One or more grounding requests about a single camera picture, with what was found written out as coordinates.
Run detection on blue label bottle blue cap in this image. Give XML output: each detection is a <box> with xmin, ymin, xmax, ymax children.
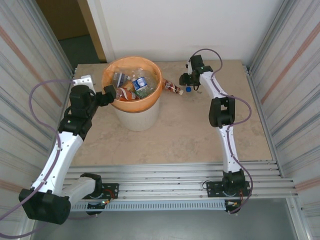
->
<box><xmin>131</xmin><ymin>76</ymin><xmax>149</xmax><ymax>92</ymax></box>

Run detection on ribbed metal side panel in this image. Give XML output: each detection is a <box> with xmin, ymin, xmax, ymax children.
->
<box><xmin>0</xmin><ymin>0</ymin><xmax>76</xmax><ymax>240</ymax></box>
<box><xmin>248</xmin><ymin>0</ymin><xmax>320</xmax><ymax>240</ymax></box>

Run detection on grey slotted cable duct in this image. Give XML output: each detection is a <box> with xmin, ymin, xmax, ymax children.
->
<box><xmin>69</xmin><ymin>201</ymin><xmax>227</xmax><ymax>212</ymax></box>

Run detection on aluminium side rail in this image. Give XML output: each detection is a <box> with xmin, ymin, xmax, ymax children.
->
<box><xmin>242</xmin><ymin>63</ymin><xmax>285</xmax><ymax>178</ymax></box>

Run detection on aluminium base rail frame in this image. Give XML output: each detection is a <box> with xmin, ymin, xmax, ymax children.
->
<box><xmin>29</xmin><ymin>161</ymin><xmax>300</xmax><ymax>201</ymax></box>

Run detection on white round waste bin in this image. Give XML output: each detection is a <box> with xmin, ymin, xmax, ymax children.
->
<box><xmin>112</xmin><ymin>96</ymin><xmax>161</xmax><ymax>132</ymax></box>

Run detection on soda water bottle blue label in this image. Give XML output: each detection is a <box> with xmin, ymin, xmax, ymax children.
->
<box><xmin>112</xmin><ymin>72</ymin><xmax>128</xmax><ymax>87</ymax></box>

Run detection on brown wooden door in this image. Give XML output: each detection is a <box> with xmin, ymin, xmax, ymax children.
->
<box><xmin>34</xmin><ymin>0</ymin><xmax>107</xmax><ymax>63</ymax></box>

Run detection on white bin with orange liner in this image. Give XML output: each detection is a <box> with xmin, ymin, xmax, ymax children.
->
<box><xmin>101</xmin><ymin>55</ymin><xmax>163</xmax><ymax>114</ymax></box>

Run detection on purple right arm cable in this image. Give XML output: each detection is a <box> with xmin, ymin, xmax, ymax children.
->
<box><xmin>193</xmin><ymin>48</ymin><xmax>254</xmax><ymax>215</ymax></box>

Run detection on white door frame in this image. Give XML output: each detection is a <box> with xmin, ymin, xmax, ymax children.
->
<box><xmin>86</xmin><ymin>0</ymin><xmax>117</xmax><ymax>63</ymax></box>

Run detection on slim clear bottle white cap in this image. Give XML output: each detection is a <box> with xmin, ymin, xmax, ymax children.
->
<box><xmin>132</xmin><ymin>66</ymin><xmax>157</xmax><ymax>81</ymax></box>

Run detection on crushed green bottle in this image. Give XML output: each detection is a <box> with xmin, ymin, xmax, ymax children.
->
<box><xmin>136</xmin><ymin>88</ymin><xmax>154</xmax><ymax>99</ymax></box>

